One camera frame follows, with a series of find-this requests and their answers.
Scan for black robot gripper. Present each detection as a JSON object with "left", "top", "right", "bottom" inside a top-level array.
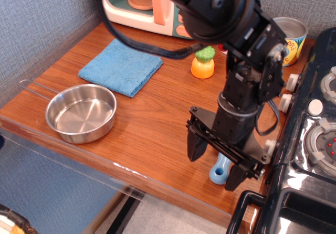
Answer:
[{"left": 187, "top": 98, "right": 269, "bottom": 192}]

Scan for blue handled grey toy spoon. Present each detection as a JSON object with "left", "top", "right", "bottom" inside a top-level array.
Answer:
[{"left": 209, "top": 153, "right": 232, "bottom": 185}]

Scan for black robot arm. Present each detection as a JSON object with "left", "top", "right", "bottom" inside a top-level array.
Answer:
[{"left": 172, "top": 0, "right": 287, "bottom": 191}]

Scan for blue folded cloth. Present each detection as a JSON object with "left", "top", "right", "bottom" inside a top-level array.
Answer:
[{"left": 78, "top": 39, "right": 163, "bottom": 98}]

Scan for black toy stove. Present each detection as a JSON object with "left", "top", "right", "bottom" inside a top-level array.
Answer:
[{"left": 227, "top": 28, "right": 335, "bottom": 233}]

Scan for orange toy carrot shaker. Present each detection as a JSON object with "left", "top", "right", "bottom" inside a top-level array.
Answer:
[{"left": 191, "top": 46, "right": 215, "bottom": 79}]

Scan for tomato sauce can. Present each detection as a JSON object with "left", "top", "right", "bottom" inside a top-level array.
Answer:
[{"left": 217, "top": 44, "right": 228, "bottom": 55}]

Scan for stainless steel pan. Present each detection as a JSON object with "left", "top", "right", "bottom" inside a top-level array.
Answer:
[{"left": 19, "top": 79, "right": 117, "bottom": 144}]

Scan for pineapple slices can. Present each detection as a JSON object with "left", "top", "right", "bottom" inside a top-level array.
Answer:
[{"left": 274, "top": 17, "right": 308, "bottom": 67}]

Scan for teal toy microwave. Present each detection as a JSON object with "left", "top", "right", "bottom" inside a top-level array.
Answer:
[{"left": 102, "top": 0, "right": 191, "bottom": 39}]

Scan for clear acrylic table guard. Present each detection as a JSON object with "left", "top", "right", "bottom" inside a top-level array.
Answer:
[{"left": 0, "top": 114, "right": 257, "bottom": 234}]

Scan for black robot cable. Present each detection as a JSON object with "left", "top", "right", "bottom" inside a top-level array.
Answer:
[{"left": 93, "top": 0, "right": 208, "bottom": 60}]

